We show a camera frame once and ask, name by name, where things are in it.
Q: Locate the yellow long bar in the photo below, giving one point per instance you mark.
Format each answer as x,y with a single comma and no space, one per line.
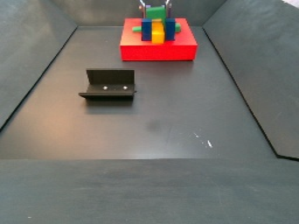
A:
158,31

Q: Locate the blue block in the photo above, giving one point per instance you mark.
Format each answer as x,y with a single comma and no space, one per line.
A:
146,29
170,29

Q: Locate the red base board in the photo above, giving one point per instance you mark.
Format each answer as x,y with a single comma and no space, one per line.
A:
138,50

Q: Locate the green bridge-shaped object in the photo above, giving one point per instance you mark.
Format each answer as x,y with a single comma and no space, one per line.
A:
156,13

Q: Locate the blue block left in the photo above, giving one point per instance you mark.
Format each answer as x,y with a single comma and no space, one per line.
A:
170,29

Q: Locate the blue block right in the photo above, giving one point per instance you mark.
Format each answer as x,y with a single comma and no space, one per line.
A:
146,29

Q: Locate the black angle fixture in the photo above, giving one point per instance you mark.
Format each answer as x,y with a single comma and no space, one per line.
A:
110,84

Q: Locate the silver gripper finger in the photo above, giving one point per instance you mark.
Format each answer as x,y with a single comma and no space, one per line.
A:
142,7
168,7

